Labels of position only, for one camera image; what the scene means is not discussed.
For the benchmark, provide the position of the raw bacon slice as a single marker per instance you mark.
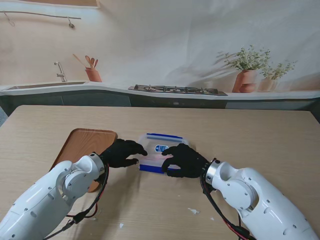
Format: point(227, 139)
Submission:
point(155, 158)

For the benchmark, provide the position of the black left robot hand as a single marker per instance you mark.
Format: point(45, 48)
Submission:
point(120, 152)

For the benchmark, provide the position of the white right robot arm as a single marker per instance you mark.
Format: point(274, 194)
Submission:
point(262, 195)

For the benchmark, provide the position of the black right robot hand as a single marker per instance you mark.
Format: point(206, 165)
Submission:
point(187, 162)

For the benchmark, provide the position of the clear container with blue clips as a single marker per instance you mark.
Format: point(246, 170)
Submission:
point(150, 168)

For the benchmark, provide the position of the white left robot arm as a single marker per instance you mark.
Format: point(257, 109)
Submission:
point(45, 200)

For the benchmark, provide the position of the brown wooden tray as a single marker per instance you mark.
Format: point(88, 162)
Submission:
point(85, 142)

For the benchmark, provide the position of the clear lid with blue label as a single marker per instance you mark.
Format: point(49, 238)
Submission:
point(160, 148)

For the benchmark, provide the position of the large white paper scrap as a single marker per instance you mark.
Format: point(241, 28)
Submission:
point(193, 211)

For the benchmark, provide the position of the printed kitchen backdrop cloth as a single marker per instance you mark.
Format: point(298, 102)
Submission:
point(160, 37)

